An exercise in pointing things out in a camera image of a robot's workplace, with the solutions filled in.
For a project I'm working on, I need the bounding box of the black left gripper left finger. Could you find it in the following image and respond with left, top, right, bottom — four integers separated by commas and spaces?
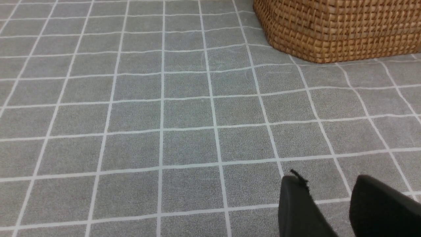
278, 170, 338, 237

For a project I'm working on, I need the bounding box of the woven rattan basket green lining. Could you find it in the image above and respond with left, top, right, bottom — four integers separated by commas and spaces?
253, 0, 421, 64

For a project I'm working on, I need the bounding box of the grey checked tablecloth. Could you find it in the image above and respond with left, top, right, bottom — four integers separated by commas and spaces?
0, 0, 420, 237

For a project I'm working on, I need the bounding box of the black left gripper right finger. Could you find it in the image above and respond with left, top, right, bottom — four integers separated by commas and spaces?
349, 174, 421, 237

